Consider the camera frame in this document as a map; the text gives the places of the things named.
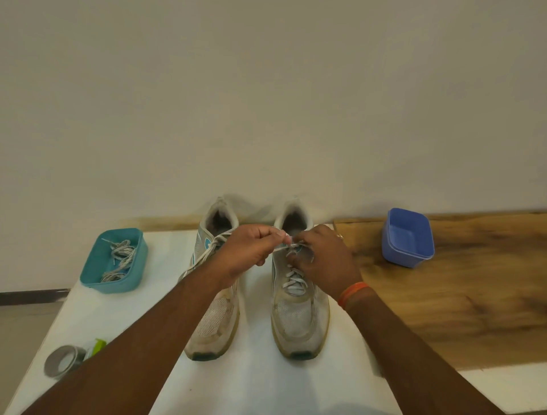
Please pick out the orange thread wristband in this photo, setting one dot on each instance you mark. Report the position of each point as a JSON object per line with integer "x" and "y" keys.
{"x": 352, "y": 294}

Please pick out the person's left forearm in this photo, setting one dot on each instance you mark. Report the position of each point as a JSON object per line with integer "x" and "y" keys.
{"x": 128, "y": 350}

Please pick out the person's right hand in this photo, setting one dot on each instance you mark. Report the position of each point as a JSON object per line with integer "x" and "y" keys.
{"x": 329, "y": 265}

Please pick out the green utility cutter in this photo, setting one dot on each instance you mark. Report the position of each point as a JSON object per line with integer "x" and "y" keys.
{"x": 98, "y": 346}

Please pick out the person's right forearm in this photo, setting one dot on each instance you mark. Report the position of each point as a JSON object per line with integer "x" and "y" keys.
{"x": 423, "y": 359}

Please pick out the worn white sneaker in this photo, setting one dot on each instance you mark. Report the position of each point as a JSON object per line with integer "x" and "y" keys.
{"x": 299, "y": 329}
{"x": 213, "y": 329}

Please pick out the blue plastic container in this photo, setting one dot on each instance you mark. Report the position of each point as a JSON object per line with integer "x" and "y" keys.
{"x": 408, "y": 235}

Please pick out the person's left hand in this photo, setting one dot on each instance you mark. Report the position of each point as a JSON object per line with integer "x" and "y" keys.
{"x": 245, "y": 252}

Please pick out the teal plastic container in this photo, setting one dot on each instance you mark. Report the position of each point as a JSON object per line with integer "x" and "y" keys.
{"x": 92, "y": 273}

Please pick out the grey tape roll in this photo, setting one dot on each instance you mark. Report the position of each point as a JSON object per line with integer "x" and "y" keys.
{"x": 51, "y": 367}

